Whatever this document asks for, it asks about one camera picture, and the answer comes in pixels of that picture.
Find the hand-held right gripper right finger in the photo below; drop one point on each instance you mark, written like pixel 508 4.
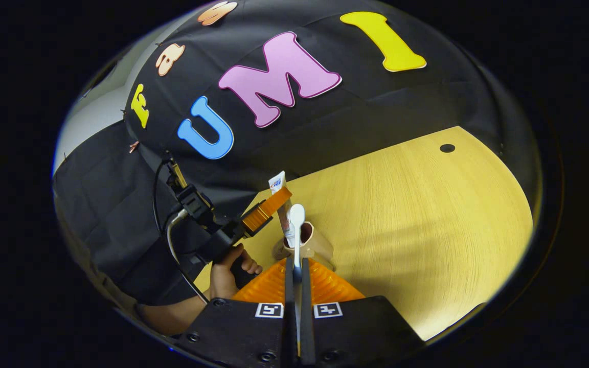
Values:
pixel 307 306

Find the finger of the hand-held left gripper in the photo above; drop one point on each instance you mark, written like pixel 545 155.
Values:
pixel 266 209

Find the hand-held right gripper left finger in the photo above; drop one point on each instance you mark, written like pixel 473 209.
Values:
pixel 289 291

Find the white toothpaste tube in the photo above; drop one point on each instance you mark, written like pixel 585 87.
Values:
pixel 277 181

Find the white toothbrush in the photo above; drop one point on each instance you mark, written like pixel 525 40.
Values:
pixel 297 220

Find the beige cup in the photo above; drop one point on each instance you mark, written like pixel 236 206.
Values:
pixel 320 248

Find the wooden desktop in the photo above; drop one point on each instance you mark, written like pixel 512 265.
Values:
pixel 427 230

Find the copper cloth clip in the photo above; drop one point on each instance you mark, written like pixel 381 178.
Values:
pixel 133 146

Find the black backdrop cloth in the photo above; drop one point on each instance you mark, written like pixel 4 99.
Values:
pixel 376 102

